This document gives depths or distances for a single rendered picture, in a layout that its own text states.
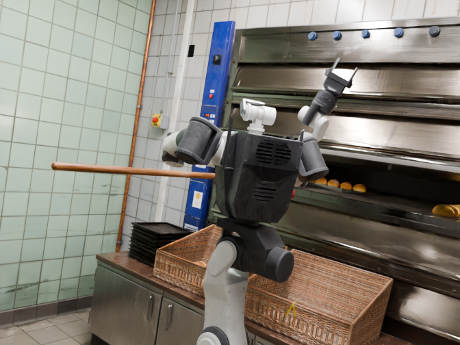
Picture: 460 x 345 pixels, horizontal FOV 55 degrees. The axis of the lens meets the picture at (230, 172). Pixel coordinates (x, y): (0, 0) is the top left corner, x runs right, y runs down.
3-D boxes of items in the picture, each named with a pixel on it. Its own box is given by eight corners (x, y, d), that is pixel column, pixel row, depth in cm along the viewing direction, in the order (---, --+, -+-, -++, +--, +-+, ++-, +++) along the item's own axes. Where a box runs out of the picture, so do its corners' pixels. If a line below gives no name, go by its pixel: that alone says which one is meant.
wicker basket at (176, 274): (207, 265, 281) (213, 223, 280) (281, 294, 248) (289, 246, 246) (150, 275, 243) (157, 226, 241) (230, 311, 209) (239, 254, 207)
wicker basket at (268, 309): (285, 296, 245) (293, 247, 243) (385, 334, 211) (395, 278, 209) (233, 313, 206) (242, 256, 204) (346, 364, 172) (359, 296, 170)
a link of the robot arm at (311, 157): (320, 177, 174) (330, 165, 161) (298, 183, 172) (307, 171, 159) (309, 151, 177) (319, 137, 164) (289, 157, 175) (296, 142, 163)
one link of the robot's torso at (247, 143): (307, 235, 148) (325, 131, 147) (211, 226, 139) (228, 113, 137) (274, 218, 177) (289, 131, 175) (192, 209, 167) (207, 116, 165)
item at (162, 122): (157, 127, 321) (159, 114, 321) (167, 129, 315) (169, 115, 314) (150, 126, 315) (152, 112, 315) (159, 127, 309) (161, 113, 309)
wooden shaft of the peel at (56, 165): (53, 170, 152) (55, 161, 151) (48, 169, 153) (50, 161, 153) (298, 184, 286) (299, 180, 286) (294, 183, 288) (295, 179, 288)
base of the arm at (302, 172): (322, 180, 171) (333, 170, 160) (292, 187, 168) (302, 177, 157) (309, 146, 176) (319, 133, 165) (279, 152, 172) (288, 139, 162)
